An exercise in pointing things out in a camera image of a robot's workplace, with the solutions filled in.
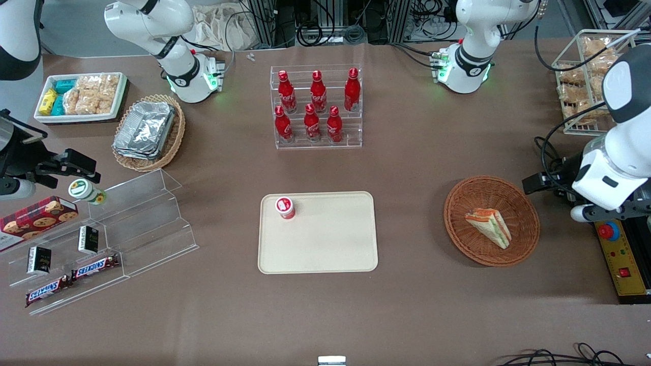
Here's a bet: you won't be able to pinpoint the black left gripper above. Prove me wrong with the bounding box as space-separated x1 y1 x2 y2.
523 155 581 197

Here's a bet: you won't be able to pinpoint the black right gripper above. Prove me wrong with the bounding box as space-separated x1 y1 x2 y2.
0 138 101 189

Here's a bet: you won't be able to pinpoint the triangle sandwich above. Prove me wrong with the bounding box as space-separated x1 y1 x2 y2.
464 207 512 250

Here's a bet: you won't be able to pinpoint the white rectangular snack tray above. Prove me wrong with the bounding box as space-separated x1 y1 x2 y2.
34 72 128 125

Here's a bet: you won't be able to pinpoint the brown wicker basket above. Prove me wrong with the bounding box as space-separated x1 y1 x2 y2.
443 175 541 267

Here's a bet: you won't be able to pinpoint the light woven wicker basket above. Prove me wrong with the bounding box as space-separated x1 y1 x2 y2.
111 94 186 173

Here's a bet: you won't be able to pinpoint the beige plastic tray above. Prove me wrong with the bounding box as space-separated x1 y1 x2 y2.
257 191 379 275

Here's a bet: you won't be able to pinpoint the green lidded yogurt cup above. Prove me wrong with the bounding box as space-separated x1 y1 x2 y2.
68 179 107 206

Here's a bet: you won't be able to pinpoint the red tartan cookie box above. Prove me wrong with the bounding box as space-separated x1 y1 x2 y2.
0 196 79 253

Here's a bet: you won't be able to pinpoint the yellow snack pack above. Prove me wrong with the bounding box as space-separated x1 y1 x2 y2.
39 88 58 116

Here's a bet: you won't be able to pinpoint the clear rice cracker bag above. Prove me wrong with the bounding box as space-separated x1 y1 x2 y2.
94 74 121 115
63 76 98 115

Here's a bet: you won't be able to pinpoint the small black snack box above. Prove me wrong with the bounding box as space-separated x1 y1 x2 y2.
26 246 52 276
78 226 100 255

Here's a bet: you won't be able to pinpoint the clear bag of crackers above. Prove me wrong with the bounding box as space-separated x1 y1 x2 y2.
558 64 585 84
559 84 611 125
581 36 617 57

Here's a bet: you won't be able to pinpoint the silver foil packets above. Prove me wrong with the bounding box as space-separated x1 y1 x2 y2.
112 101 176 161

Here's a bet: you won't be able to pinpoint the Snickers chocolate bar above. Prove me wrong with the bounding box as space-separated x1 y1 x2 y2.
25 275 73 308
71 253 121 281

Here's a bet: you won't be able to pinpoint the clear acrylic stepped shelf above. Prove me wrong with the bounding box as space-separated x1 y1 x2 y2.
8 169 200 317

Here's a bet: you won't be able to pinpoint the yellow emergency stop box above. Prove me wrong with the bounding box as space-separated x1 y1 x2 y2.
594 219 651 304

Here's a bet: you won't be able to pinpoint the clear acrylic bottle rack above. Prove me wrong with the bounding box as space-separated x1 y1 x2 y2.
270 64 363 150

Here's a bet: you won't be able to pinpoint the red cola bottle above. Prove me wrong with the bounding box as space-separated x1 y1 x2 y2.
274 105 294 144
304 103 322 142
326 105 344 143
344 67 361 112
278 70 298 114
310 70 328 113

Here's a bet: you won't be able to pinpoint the beige cloth bag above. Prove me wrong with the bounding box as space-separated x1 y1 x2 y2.
191 4 255 51

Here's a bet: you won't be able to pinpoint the red lidded yogurt cup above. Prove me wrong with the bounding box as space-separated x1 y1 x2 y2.
275 196 296 220

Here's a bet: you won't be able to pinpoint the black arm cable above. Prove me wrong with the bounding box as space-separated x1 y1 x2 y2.
534 101 608 196

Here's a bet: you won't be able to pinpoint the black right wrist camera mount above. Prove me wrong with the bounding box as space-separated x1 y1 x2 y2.
0 109 49 153

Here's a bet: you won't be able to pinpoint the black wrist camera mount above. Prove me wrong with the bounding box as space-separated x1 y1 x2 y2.
0 109 49 153
585 201 651 223

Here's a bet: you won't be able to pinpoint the white wire basket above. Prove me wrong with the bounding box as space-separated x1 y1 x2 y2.
552 29 640 136

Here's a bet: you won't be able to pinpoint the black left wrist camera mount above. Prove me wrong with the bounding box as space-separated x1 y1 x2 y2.
585 201 651 223

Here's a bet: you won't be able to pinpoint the black floor cables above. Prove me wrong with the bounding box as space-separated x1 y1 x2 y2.
509 343 634 366

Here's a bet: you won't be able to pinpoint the aluminium frame post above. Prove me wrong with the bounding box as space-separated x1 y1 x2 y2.
244 0 278 49

